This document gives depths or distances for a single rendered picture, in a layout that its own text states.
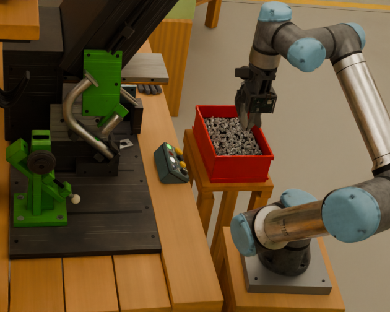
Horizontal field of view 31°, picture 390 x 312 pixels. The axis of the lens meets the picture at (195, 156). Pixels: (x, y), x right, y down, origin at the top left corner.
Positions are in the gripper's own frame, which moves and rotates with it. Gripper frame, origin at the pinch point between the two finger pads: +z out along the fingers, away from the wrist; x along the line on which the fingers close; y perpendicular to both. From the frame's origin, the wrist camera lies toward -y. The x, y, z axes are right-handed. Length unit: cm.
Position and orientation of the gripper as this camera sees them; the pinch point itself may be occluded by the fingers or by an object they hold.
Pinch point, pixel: (246, 124)
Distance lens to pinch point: 184.5
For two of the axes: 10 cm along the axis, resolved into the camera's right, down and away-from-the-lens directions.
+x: 9.7, 0.0, 2.4
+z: -1.5, 7.9, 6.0
